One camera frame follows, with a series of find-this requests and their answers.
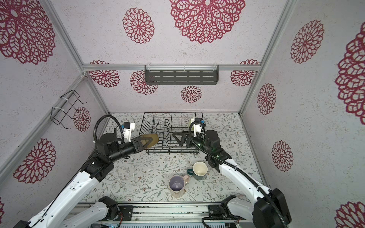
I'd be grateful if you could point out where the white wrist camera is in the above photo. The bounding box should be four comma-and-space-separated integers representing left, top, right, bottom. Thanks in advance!
189, 117, 206, 137
122, 122, 135, 142

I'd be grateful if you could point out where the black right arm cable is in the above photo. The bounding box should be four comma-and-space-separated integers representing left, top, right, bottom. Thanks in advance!
188, 121, 289, 228

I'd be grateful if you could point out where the dark green mug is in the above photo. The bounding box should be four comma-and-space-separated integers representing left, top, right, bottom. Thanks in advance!
186, 162, 208, 181

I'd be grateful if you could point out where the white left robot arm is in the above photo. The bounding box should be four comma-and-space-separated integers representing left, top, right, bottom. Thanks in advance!
15, 133, 159, 228

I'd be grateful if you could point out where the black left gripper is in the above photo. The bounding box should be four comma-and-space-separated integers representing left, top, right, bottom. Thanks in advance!
109, 137, 153, 163

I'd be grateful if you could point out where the amber glass cup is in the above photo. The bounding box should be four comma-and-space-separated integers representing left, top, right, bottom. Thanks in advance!
141, 134, 159, 149

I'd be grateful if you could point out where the dark grey wall shelf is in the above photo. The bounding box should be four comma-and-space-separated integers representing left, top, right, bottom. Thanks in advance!
144, 65, 219, 86

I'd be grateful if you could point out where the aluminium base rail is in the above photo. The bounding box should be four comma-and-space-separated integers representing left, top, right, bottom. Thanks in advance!
68, 201, 257, 226

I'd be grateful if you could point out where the black wire dish rack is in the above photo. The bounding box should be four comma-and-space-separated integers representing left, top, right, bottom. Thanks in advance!
139, 112, 204, 154

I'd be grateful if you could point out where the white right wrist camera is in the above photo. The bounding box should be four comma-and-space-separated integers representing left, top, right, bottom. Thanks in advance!
189, 117, 206, 137

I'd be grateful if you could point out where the black wire wall basket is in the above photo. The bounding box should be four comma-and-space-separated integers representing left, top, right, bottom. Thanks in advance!
49, 90, 87, 130

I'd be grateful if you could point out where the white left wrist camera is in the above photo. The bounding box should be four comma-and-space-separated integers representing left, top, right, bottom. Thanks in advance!
122, 122, 135, 142

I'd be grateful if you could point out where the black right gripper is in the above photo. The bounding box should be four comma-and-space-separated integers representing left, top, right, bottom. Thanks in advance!
174, 130, 213, 157

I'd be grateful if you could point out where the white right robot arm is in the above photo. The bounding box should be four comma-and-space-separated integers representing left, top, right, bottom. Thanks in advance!
173, 130, 292, 228

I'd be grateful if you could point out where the pink mug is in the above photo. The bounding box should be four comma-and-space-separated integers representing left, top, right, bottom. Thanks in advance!
168, 175, 190, 198

